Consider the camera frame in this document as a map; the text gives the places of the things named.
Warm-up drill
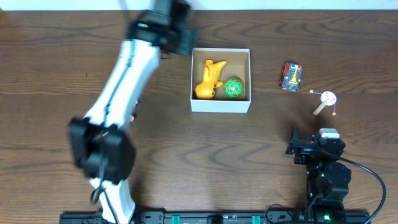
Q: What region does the red grey toy truck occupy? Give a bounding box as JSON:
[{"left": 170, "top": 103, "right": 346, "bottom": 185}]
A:
[{"left": 279, "top": 63, "right": 302, "bottom": 91}]

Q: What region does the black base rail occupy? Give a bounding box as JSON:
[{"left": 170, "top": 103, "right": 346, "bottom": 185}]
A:
[{"left": 58, "top": 207, "right": 371, "bottom": 224}]

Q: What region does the white cardboard box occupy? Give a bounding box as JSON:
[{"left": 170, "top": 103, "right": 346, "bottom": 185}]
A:
[{"left": 190, "top": 48, "right": 251, "bottom": 113}]

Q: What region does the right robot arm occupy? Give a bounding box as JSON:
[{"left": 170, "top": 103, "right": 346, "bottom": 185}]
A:
[{"left": 285, "top": 127, "right": 351, "bottom": 223}]

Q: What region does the wooden pellet drum toy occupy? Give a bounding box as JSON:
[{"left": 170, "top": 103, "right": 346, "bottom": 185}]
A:
[{"left": 309, "top": 89, "right": 337, "bottom": 116}]

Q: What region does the green patterned ball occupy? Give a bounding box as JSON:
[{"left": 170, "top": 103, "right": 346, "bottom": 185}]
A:
[{"left": 223, "top": 77, "right": 244, "bottom": 98}]

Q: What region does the orange rubber dog toy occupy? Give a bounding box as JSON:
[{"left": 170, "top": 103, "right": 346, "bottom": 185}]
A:
[{"left": 195, "top": 59, "right": 227, "bottom": 100}]

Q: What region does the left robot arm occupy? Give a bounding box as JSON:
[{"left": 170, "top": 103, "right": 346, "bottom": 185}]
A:
[{"left": 60, "top": 0, "right": 197, "bottom": 223}]

